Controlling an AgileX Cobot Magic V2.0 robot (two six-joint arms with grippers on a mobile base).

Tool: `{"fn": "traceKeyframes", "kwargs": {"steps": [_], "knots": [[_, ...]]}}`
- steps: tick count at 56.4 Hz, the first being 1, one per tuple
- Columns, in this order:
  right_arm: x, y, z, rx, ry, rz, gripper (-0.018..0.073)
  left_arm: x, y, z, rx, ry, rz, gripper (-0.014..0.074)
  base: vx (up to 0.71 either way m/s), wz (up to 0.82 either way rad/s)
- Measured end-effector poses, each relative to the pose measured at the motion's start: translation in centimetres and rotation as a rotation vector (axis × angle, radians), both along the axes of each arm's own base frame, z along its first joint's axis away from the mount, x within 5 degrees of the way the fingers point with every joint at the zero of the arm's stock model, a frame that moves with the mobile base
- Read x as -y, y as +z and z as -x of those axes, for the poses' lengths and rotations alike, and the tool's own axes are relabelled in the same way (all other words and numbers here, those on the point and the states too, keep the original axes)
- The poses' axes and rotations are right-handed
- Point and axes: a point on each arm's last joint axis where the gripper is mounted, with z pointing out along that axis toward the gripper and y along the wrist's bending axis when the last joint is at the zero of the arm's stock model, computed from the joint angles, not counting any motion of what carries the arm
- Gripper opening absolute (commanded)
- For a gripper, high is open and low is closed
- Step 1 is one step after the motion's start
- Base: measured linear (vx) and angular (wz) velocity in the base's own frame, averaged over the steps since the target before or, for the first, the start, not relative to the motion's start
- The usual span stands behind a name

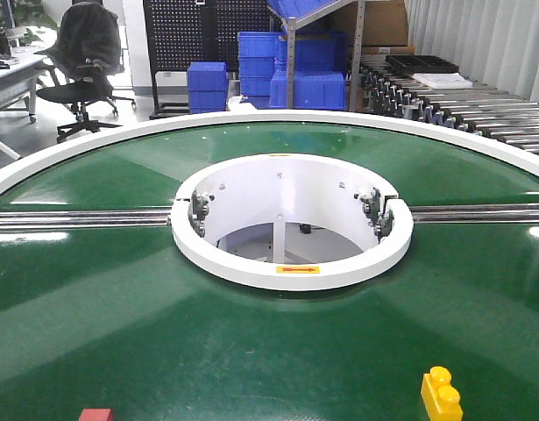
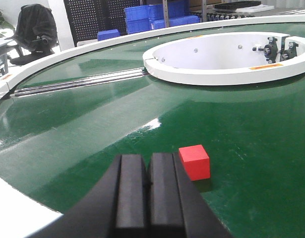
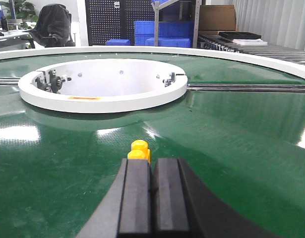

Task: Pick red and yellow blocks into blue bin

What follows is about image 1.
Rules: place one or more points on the yellow toy brick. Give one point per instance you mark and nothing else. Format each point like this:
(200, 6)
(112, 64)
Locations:
(441, 400)

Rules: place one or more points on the white outer conveyor rim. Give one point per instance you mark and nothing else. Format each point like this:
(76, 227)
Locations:
(30, 165)

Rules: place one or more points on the white flat tray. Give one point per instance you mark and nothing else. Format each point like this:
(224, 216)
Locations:
(443, 80)

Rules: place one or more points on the large blue bin front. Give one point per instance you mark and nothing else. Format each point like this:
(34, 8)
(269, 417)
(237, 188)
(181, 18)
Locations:
(315, 90)

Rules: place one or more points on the right steel roller bar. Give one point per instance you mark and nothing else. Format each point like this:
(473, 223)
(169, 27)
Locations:
(477, 213)

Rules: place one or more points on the black pegboard panel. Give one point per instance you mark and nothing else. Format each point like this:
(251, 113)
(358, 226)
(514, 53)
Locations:
(180, 32)

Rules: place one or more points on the cardboard box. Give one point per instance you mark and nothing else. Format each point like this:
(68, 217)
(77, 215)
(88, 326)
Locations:
(385, 29)

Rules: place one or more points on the steel roller bar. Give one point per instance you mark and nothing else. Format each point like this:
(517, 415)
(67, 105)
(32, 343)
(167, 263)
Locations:
(73, 219)
(477, 213)

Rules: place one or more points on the red toy block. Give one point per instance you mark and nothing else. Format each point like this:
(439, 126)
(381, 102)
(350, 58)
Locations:
(96, 414)

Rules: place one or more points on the black plastic tray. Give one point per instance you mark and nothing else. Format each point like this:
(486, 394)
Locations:
(410, 64)

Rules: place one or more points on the grey desk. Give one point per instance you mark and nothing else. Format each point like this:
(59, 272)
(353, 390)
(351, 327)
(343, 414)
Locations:
(18, 82)

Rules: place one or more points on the small blue bin stack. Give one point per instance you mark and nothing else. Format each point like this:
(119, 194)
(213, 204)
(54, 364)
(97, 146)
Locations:
(207, 86)

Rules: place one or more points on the left steel roller bar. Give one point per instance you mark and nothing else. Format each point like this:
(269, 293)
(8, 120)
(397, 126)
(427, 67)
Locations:
(73, 219)

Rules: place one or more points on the metal shelving rack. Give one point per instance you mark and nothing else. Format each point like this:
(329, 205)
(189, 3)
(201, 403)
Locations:
(307, 17)

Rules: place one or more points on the tall blue bin stack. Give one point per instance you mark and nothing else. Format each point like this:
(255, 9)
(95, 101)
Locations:
(256, 55)

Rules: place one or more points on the roller conveyor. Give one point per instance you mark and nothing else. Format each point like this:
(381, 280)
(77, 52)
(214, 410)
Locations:
(480, 110)

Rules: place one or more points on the black office chair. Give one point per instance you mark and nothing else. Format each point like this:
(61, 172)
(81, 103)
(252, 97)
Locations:
(87, 51)

